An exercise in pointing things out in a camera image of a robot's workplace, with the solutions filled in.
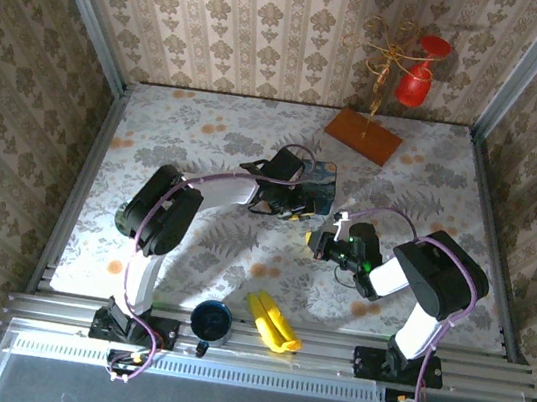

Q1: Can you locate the red wine glass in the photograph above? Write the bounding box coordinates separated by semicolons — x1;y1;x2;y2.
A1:
392;30;455;112

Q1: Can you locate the gold wire glass holder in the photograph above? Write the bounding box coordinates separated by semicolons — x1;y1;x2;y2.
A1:
319;10;423;170

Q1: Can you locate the yellow banana bunch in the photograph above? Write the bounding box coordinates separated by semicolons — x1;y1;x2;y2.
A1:
240;287;311;357

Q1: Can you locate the aluminium frame post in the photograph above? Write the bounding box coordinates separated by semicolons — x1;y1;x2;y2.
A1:
21;0;143;96
469;0;537;146

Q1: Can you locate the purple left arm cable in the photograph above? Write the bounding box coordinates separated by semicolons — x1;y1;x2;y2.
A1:
106;121;319;402

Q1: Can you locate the aluminium frame rail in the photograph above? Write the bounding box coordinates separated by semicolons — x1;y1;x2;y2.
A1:
1;280;537;402

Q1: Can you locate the dark blue round bowl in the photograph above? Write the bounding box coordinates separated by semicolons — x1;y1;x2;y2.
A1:
186;297;237;347

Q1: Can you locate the blue starry night box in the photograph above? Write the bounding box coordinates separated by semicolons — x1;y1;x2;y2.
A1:
295;158;342;219

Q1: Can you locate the slotted grey cable duct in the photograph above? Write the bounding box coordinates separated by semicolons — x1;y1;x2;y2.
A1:
5;328;387;402

